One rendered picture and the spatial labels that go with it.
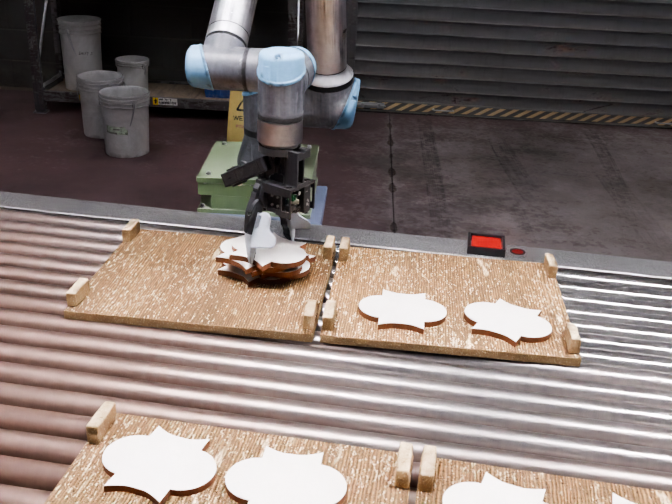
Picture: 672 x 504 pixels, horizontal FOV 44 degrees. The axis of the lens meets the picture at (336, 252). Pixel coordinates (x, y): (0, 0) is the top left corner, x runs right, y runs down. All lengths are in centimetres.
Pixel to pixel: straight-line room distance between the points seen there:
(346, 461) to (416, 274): 56
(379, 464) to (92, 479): 35
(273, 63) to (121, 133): 377
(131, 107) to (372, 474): 414
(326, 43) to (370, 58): 435
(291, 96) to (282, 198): 17
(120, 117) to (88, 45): 111
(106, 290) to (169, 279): 11
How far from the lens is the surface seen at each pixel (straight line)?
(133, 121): 505
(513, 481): 108
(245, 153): 195
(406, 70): 616
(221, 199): 194
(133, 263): 157
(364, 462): 107
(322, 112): 187
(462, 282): 153
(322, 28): 179
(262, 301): 142
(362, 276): 152
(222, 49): 148
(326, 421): 118
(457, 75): 621
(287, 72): 133
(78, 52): 605
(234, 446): 109
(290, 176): 138
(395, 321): 136
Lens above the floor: 161
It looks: 25 degrees down
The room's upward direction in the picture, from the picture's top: 3 degrees clockwise
